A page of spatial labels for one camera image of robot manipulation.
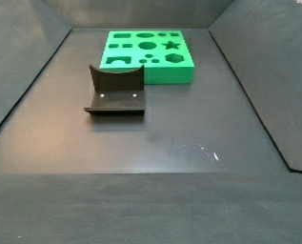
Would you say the black curved holder stand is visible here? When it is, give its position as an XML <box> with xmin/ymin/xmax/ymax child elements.
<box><xmin>85</xmin><ymin>66</ymin><xmax>146</xmax><ymax>114</ymax></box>

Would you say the green shape sorter block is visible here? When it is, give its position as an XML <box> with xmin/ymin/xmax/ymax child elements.
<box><xmin>99</xmin><ymin>30</ymin><xmax>195</xmax><ymax>85</ymax></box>

